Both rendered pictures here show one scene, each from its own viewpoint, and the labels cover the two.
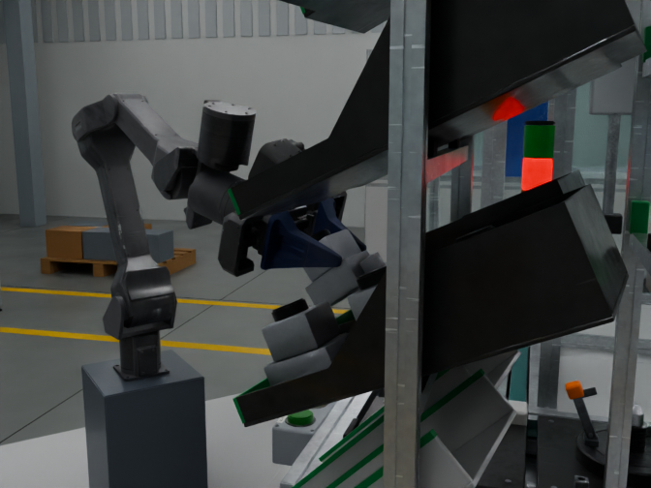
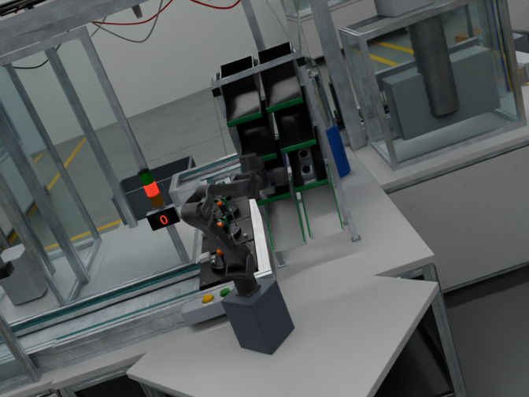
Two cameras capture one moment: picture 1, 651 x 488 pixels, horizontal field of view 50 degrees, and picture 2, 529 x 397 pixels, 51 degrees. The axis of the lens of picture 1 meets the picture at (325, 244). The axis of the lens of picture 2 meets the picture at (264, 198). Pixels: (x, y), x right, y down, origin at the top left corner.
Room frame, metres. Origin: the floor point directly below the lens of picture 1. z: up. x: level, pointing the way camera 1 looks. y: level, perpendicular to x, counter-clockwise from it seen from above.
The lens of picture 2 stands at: (1.18, 1.84, 1.97)
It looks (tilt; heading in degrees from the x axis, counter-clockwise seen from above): 22 degrees down; 256
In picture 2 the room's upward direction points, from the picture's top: 20 degrees counter-clockwise
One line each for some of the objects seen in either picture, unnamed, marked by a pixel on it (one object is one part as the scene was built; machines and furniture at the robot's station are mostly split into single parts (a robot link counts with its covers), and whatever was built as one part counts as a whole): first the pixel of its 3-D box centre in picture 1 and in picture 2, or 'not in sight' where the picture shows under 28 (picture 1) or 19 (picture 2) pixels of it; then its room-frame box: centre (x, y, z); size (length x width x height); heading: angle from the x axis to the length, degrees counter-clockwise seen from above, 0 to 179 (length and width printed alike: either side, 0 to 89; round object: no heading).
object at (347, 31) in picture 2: not in sight; (429, 75); (-0.45, -0.59, 1.21); 0.69 x 0.46 x 0.69; 163
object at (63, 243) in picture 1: (120, 247); not in sight; (6.56, 1.98, 0.20); 1.20 x 0.80 x 0.41; 76
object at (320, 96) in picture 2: not in sight; (312, 94); (0.12, -0.75, 1.32); 0.14 x 0.14 x 0.38
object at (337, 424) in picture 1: (376, 390); (166, 316); (1.23, -0.10, 0.91); 0.89 x 0.06 x 0.11; 163
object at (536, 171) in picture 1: (539, 173); (151, 188); (1.07, -0.33, 1.33); 0.05 x 0.05 x 0.05
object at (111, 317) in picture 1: (141, 311); (238, 267); (0.95, 0.26, 1.15); 0.09 x 0.07 x 0.06; 130
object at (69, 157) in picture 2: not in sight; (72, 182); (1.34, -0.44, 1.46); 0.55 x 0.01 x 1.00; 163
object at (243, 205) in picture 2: not in sight; (223, 206); (0.78, -0.64, 1.01); 0.24 x 0.24 x 0.13; 73
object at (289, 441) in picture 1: (314, 419); (210, 306); (1.07, 0.02, 0.93); 0.21 x 0.07 x 0.06; 163
